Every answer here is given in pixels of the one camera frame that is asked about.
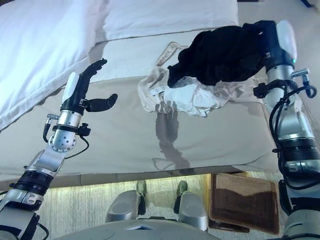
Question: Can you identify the silver robot leg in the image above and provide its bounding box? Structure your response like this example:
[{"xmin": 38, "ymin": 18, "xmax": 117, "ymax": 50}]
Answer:
[
  {"xmin": 106, "ymin": 189, "xmax": 149, "ymax": 224},
  {"xmin": 174, "ymin": 191, "xmax": 209, "ymax": 233}
]

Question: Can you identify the beige garment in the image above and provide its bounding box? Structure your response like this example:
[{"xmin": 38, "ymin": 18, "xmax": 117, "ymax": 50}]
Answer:
[{"xmin": 137, "ymin": 65, "xmax": 257, "ymax": 119}]

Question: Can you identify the green robot right foot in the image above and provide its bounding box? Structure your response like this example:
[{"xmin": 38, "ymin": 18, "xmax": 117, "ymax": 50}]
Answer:
[{"xmin": 175, "ymin": 179, "xmax": 189, "ymax": 199}]

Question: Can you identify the black garment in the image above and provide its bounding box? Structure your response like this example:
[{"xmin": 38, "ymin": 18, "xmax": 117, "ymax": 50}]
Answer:
[{"xmin": 166, "ymin": 20, "xmax": 278, "ymax": 89}]

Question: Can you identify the white duvet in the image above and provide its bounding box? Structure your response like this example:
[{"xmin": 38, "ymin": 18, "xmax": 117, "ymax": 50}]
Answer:
[{"xmin": 0, "ymin": 0, "xmax": 239, "ymax": 132}]

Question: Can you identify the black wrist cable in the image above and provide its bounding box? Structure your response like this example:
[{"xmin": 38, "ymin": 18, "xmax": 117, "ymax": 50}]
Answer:
[
  {"xmin": 252, "ymin": 68, "xmax": 317, "ymax": 156},
  {"xmin": 41, "ymin": 112, "xmax": 91, "ymax": 161}
]

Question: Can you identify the green robot foot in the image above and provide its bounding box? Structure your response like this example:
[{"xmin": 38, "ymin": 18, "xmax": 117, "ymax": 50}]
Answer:
[
  {"xmin": 175, "ymin": 179, "xmax": 189, "ymax": 199},
  {"xmin": 135, "ymin": 179, "xmax": 148, "ymax": 199}
]

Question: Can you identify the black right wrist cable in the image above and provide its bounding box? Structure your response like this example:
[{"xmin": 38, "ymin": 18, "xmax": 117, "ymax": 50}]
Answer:
[{"xmin": 252, "ymin": 68, "xmax": 317, "ymax": 156}]

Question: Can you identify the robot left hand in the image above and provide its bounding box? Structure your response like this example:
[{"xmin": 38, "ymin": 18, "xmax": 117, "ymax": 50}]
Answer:
[{"xmin": 59, "ymin": 57, "xmax": 119, "ymax": 115}]

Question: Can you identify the silver robot left leg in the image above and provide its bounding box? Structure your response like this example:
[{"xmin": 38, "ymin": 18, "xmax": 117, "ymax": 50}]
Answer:
[{"xmin": 106, "ymin": 189, "xmax": 149, "ymax": 224}]

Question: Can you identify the beige bedspread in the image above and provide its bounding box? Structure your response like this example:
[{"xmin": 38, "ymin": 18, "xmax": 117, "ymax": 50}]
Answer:
[{"xmin": 0, "ymin": 74, "xmax": 285, "ymax": 177}]

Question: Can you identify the beige patterned fabric belt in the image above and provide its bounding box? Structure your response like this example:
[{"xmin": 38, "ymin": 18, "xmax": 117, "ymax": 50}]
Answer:
[{"xmin": 155, "ymin": 41, "xmax": 189, "ymax": 68}]

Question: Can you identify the green robot left foot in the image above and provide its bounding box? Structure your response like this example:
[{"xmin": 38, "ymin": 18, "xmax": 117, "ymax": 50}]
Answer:
[{"xmin": 135, "ymin": 179, "xmax": 148, "ymax": 199}]

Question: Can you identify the brown wicker basket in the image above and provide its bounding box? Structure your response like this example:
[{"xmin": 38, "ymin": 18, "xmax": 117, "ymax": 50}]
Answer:
[{"xmin": 208, "ymin": 172, "xmax": 281, "ymax": 236}]

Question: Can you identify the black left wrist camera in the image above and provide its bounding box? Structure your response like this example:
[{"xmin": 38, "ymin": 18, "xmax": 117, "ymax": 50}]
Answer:
[{"xmin": 79, "ymin": 121, "xmax": 91, "ymax": 136}]

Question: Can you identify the upholstered bed base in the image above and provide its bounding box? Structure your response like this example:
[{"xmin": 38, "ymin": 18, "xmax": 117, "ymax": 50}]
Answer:
[{"xmin": 0, "ymin": 164, "xmax": 249, "ymax": 195}]

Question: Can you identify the silver robot right leg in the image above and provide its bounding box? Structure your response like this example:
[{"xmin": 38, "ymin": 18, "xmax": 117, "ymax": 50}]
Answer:
[{"xmin": 174, "ymin": 191, "xmax": 209, "ymax": 233}]

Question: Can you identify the grey robot torso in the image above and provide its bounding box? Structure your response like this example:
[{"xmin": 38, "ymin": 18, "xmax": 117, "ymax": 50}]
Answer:
[{"xmin": 49, "ymin": 216, "xmax": 214, "ymax": 240}]

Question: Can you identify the white textured coverlet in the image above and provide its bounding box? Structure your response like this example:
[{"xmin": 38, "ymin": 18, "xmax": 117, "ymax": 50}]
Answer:
[{"xmin": 86, "ymin": 29, "xmax": 252, "ymax": 85}]

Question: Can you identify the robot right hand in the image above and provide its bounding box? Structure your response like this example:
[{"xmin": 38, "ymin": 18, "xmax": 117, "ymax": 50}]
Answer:
[{"xmin": 259, "ymin": 19, "xmax": 298, "ymax": 70}]

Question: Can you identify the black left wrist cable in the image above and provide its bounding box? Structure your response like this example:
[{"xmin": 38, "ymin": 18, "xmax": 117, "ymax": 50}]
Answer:
[{"xmin": 41, "ymin": 112, "xmax": 91, "ymax": 161}]

